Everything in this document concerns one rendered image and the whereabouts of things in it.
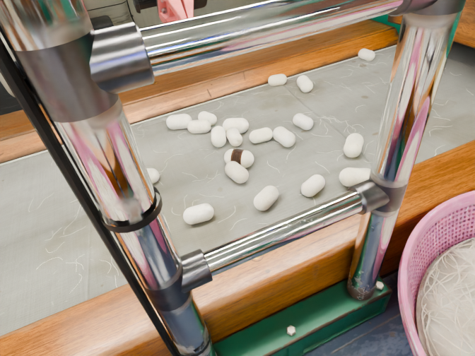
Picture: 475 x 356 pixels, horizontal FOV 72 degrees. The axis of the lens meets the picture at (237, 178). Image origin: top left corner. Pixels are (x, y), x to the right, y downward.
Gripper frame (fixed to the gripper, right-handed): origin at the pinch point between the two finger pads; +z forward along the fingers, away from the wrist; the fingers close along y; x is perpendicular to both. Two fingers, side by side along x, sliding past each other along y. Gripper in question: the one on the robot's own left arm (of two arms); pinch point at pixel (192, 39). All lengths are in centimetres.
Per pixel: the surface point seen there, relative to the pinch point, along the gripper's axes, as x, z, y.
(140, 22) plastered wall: 161, -121, 15
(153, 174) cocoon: 0.6, 14.9, -10.5
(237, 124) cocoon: 3.4, 11.6, 2.2
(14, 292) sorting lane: -3.6, 22.1, -26.1
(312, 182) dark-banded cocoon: -6.4, 23.0, 4.5
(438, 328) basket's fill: -14.5, 37.2, 5.4
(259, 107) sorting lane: 8.3, 8.6, 8.1
